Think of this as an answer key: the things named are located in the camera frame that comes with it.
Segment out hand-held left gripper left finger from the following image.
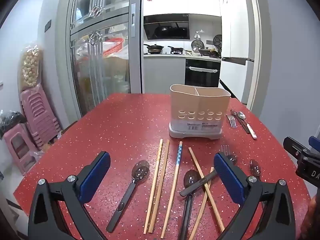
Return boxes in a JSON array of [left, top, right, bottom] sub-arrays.
[[27, 151, 111, 240]]

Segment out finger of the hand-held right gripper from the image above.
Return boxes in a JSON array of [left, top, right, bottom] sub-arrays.
[[308, 136, 320, 154], [283, 137, 310, 158]]

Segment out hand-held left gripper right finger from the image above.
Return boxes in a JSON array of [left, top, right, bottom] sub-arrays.
[[214, 152, 297, 240]]

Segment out plain wooden chopstick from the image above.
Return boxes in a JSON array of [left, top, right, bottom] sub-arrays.
[[188, 147, 225, 232], [148, 140, 170, 233], [188, 166, 215, 240]]

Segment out blue patterned chopstick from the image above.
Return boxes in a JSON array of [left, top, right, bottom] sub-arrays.
[[161, 141, 183, 238]]

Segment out yellow patterned wooden chopstick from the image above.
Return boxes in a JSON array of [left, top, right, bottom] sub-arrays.
[[143, 139, 163, 234]]

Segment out beige cutlery holder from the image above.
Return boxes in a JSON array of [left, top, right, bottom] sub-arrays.
[[169, 84, 232, 140]]

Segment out person's right forearm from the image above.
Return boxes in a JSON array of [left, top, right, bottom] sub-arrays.
[[301, 195, 320, 240]]

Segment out ornate silver fork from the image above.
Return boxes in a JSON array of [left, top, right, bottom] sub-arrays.
[[226, 109, 237, 129]]

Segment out stack of pink stools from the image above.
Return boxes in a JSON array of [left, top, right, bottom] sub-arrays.
[[20, 84, 62, 148]]

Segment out single pink stool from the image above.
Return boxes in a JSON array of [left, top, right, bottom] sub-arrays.
[[3, 123, 40, 176]]

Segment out black plastic bag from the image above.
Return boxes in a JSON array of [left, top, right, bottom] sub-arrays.
[[0, 110, 27, 139]]

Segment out black built-in oven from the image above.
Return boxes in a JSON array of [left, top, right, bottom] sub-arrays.
[[184, 58, 221, 88]]

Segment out sliding glass door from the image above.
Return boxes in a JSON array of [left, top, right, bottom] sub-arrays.
[[65, 0, 143, 117]]

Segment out dark wok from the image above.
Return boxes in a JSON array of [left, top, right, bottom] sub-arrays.
[[198, 47, 219, 56]]

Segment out clear bag of nuts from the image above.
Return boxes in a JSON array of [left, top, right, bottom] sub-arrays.
[[18, 44, 43, 92]]

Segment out white refrigerator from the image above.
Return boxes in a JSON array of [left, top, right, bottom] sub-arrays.
[[218, 0, 256, 67]]

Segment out red plastic basket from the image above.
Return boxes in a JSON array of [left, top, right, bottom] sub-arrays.
[[102, 37, 125, 56]]

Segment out black range hood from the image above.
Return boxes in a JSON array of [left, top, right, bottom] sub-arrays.
[[143, 14, 190, 41]]

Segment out reddish spoon with dark handle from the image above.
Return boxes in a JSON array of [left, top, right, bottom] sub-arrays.
[[230, 109, 251, 134]]

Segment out silver spoon with white handle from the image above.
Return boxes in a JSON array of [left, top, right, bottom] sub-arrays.
[[237, 111, 258, 140]]

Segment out white oven handle cover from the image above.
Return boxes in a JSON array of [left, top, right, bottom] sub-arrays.
[[188, 66, 217, 73]]

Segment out grey door handle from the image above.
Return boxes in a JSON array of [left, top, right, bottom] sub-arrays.
[[130, 3, 137, 38]]

